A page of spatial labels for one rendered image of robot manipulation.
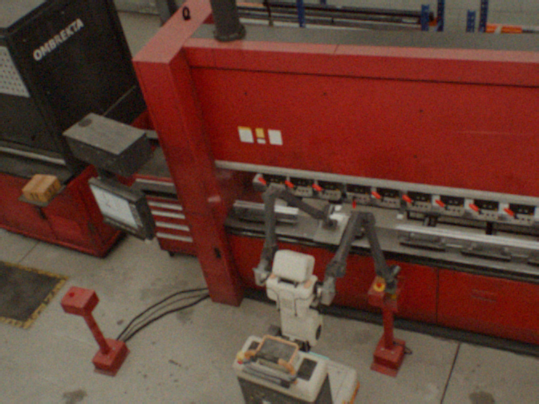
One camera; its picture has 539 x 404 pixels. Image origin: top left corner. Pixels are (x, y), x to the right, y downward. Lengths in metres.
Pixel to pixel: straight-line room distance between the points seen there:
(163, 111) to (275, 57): 0.83
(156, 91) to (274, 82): 0.74
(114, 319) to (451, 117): 3.28
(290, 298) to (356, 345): 1.30
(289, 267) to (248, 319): 1.60
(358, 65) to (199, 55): 0.99
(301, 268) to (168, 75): 1.40
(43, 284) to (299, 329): 2.85
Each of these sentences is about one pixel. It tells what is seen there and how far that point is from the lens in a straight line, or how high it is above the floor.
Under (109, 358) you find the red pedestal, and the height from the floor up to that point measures 0.12.
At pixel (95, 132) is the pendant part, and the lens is 4.15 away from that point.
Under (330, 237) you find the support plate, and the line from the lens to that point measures 4.36.
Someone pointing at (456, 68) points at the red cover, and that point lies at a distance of 3.58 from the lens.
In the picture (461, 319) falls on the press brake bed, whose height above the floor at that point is 0.26.
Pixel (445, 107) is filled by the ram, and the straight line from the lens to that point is 3.74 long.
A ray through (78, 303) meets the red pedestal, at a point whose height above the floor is 0.80.
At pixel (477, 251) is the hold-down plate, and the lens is 4.41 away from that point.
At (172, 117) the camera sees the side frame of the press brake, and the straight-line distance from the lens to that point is 4.15.
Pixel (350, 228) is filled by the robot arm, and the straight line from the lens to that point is 3.85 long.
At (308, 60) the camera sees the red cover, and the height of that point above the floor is 2.25.
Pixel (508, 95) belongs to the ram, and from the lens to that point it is 3.66.
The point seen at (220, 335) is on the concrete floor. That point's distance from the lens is 5.24.
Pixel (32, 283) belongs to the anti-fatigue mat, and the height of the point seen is 0.01.
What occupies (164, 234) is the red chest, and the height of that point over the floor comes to 0.35.
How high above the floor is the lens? 4.10
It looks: 42 degrees down
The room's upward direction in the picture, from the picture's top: 11 degrees counter-clockwise
